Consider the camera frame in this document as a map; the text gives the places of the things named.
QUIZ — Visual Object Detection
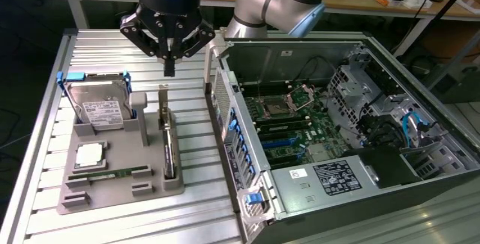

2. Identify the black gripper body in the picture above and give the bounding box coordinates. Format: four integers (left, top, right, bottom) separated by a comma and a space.
134, 0, 203, 57

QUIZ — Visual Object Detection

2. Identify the graphics card with metal bracket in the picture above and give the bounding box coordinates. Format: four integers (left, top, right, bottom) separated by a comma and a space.
155, 84, 179, 180

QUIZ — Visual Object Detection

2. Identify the blue plastic disk caddy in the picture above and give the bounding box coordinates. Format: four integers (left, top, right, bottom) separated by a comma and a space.
54, 69, 133, 124

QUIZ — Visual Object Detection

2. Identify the silver hard disk drive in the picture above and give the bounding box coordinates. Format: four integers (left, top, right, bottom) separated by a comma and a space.
62, 79, 133, 131

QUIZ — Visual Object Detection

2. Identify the CPU socket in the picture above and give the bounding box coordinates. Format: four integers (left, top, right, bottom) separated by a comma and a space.
257, 96, 291, 119

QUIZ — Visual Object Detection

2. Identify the metal socket cover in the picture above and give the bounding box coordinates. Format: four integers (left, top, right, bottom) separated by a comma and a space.
285, 84, 314, 111

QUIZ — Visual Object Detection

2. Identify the grey plastic parts rack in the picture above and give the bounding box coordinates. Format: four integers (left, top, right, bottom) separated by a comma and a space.
55, 91, 186, 216

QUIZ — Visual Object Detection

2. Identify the blue expansion slot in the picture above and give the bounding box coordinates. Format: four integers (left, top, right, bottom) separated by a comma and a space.
261, 139, 298, 149

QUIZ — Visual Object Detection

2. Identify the silver CPU chip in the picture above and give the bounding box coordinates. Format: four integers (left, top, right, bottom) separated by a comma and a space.
73, 143, 106, 169

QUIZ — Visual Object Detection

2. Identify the green motherboard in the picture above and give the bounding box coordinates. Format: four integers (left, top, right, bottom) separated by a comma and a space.
241, 79, 361, 170

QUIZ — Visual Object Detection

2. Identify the green RAM stick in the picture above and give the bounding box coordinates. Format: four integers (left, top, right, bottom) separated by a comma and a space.
69, 166, 146, 180

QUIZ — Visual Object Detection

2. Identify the blue case latch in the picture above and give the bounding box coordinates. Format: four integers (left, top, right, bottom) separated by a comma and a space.
242, 193, 261, 206

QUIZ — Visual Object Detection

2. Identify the grey power supply unit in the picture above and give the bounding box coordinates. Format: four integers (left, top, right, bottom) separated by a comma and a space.
269, 155, 379, 219

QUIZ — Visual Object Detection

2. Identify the black fan shroud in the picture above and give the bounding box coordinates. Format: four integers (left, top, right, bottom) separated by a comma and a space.
342, 145, 423, 190

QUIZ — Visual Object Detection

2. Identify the black computer tower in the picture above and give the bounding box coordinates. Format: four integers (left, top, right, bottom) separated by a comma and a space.
429, 63, 480, 105

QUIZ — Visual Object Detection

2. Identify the black open PC case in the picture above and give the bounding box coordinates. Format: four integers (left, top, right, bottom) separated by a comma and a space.
201, 31, 480, 244

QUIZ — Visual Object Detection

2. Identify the blue disk wire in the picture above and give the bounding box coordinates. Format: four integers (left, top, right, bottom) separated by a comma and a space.
401, 110, 423, 148

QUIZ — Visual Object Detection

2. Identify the aluminium profile post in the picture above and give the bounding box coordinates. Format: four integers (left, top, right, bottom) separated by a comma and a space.
425, 28, 480, 93

